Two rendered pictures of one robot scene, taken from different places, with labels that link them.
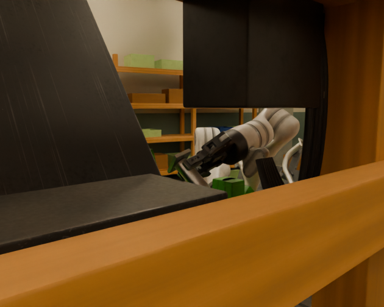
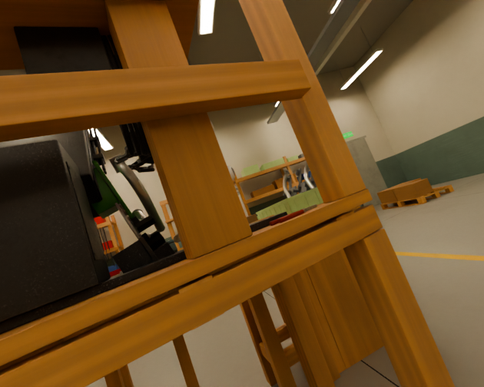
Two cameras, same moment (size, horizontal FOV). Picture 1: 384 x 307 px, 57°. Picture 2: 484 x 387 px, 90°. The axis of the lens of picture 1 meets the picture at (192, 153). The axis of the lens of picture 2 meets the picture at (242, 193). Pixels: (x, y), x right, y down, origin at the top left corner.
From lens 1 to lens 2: 0.69 m
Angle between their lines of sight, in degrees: 22
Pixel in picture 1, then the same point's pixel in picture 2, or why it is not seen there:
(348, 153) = not seen: hidden behind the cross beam
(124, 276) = not seen: outside the picture
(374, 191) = (57, 79)
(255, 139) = not seen: hidden behind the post
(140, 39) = (247, 159)
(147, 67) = (255, 173)
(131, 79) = (250, 183)
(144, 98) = (260, 192)
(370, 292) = (169, 167)
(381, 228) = (81, 101)
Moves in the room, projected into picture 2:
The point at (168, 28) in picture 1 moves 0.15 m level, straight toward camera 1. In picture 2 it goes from (262, 145) to (261, 143)
